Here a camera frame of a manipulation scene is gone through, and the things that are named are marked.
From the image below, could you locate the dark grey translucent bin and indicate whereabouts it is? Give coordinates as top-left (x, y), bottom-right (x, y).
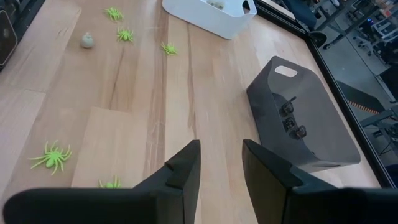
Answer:
top-left (246, 55), bottom-right (361, 174)

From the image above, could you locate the green plastic toy spider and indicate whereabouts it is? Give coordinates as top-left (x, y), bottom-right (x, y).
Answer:
top-left (29, 139), bottom-right (73, 175)
top-left (116, 27), bottom-right (135, 43)
top-left (102, 6), bottom-right (124, 22)
top-left (98, 174), bottom-right (123, 189)
top-left (160, 42), bottom-right (178, 56)

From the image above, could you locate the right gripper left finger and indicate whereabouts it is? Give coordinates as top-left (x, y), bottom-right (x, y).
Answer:
top-left (2, 139), bottom-right (201, 224)

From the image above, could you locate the beige toy skull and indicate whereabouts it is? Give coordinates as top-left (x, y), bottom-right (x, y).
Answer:
top-left (206, 0), bottom-right (226, 9)
top-left (80, 32), bottom-right (95, 49)

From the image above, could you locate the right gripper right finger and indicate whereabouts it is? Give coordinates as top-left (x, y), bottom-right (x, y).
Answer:
top-left (242, 139), bottom-right (398, 224)

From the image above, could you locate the black camera box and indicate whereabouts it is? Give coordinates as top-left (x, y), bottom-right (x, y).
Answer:
top-left (0, 9), bottom-right (19, 67)

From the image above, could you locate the white plastic bin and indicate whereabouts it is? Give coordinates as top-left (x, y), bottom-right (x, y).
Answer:
top-left (161, 0), bottom-right (258, 40)

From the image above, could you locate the brown translucent toy skull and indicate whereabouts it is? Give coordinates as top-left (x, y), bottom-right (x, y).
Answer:
top-left (280, 96), bottom-right (298, 116)
top-left (283, 116), bottom-right (297, 130)
top-left (292, 125), bottom-right (308, 140)

